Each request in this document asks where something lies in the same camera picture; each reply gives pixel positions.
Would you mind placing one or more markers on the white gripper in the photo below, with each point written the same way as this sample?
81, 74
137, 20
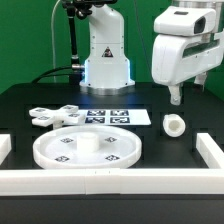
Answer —
190, 42

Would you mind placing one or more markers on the white round table top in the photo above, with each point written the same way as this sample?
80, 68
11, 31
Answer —
85, 147

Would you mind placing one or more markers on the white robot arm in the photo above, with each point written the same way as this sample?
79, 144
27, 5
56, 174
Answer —
107, 70

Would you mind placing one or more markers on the white marker sheet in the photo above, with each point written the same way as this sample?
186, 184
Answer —
115, 117

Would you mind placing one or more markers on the white cross-shaped table base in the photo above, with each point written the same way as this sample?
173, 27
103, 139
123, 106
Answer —
45, 117

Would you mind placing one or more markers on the white U-shaped fence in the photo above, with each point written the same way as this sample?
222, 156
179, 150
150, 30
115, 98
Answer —
122, 181

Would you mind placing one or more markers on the black camera stand pole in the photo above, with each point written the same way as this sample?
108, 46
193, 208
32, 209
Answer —
79, 9

